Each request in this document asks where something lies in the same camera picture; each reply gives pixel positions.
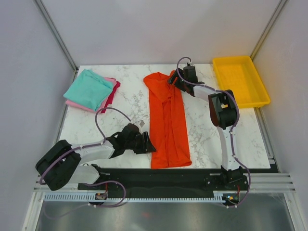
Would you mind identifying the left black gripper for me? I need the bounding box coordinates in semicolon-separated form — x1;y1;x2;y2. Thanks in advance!
125;131;156;154

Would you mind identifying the orange t-shirt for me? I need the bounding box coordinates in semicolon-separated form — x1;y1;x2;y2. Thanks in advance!
143;72;192;169

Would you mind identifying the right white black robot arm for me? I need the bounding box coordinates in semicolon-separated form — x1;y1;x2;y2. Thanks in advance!
168;65;245;190

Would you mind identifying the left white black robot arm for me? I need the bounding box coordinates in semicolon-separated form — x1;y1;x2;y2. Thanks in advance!
35;123;156;191

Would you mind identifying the crimson folded t-shirt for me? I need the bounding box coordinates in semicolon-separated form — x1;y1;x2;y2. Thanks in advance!
102;81;121;108

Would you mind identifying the pink folded t-shirt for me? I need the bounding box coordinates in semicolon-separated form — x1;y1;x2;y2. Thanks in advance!
65;77;116;113

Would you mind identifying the yellow plastic tray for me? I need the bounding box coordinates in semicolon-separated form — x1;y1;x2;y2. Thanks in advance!
212;56;270;108

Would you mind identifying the teal folded t-shirt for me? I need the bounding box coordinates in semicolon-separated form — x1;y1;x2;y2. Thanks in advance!
64;69;114;111

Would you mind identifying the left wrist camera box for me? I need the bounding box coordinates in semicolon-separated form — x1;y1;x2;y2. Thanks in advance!
139;121;145;128

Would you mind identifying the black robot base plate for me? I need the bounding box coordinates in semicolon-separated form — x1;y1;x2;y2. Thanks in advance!
77;168;251;199

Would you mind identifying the white slotted cable duct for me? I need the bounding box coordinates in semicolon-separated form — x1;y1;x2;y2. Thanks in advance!
43;192;235;203

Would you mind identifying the aluminium extrusion rail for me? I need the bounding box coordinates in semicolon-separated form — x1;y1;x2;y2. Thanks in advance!
33;173;295;193

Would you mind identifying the right aluminium frame post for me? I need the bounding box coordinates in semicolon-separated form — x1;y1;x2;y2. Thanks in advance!
250;0;289;61

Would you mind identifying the aluminium frame post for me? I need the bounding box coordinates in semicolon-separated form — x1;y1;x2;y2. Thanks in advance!
33;0;78;73
250;0;289;61

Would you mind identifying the left aluminium frame post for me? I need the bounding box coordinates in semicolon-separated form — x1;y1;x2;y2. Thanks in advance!
33;0;78;73

